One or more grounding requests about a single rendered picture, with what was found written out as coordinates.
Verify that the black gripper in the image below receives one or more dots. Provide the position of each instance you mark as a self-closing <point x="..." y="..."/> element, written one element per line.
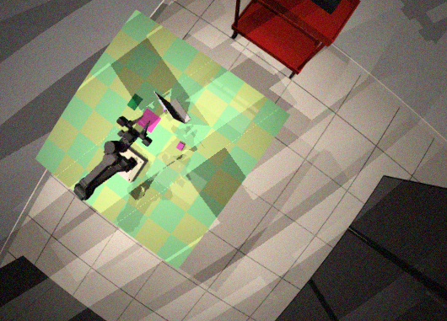
<point x="146" y="140"/>

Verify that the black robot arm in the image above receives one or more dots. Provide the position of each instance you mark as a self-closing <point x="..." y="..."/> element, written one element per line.
<point x="112" y="162"/>

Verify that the pink square mat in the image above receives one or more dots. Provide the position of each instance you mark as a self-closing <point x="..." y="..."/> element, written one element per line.
<point x="148" y="115"/>

